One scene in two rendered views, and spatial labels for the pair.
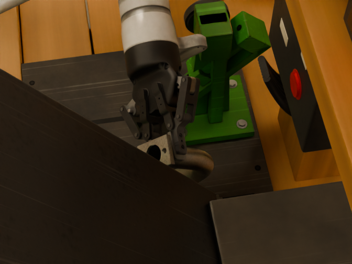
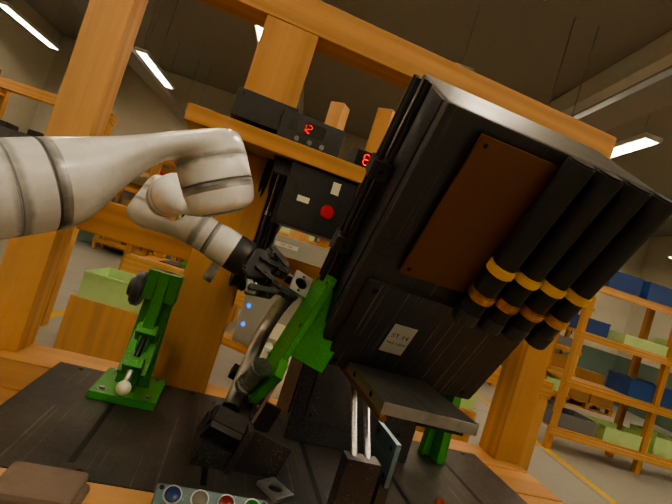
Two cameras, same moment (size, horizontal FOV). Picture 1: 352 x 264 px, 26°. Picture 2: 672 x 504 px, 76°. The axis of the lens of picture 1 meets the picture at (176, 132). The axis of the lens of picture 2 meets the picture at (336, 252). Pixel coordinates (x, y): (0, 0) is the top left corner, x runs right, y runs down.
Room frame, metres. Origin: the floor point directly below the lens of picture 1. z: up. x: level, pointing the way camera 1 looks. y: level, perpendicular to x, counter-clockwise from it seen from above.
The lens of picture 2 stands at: (0.50, 0.90, 1.29)
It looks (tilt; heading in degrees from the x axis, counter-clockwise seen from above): 2 degrees up; 266
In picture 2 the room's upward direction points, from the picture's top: 17 degrees clockwise
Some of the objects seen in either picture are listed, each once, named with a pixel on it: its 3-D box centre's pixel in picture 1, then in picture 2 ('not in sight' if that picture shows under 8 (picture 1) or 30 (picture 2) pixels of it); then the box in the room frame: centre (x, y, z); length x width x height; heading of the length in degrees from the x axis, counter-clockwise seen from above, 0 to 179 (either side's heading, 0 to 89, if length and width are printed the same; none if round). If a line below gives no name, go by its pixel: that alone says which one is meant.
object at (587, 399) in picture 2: not in sight; (577, 386); (-5.96, -7.95, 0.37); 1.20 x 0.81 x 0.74; 3
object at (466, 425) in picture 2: not in sight; (385, 379); (0.28, 0.09, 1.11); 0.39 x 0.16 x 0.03; 99
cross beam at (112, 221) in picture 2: not in sight; (318, 282); (0.43, -0.36, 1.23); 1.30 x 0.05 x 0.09; 9
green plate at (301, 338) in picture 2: not in sight; (315, 326); (0.44, 0.08, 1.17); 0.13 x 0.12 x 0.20; 9
